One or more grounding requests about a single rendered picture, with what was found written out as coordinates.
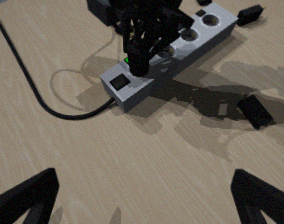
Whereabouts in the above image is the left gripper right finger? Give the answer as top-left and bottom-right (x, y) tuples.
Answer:
(230, 169), (284, 224)

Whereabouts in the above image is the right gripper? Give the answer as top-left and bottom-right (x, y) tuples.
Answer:
(121, 0), (195, 67)

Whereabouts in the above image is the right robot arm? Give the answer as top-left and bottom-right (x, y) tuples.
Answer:
(87, 0), (138, 27)

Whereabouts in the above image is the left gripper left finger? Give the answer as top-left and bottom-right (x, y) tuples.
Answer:
(0, 168), (59, 224)

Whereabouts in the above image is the black rectangular plug with two brass pins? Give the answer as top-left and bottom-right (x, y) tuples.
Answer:
(236, 4), (266, 27)

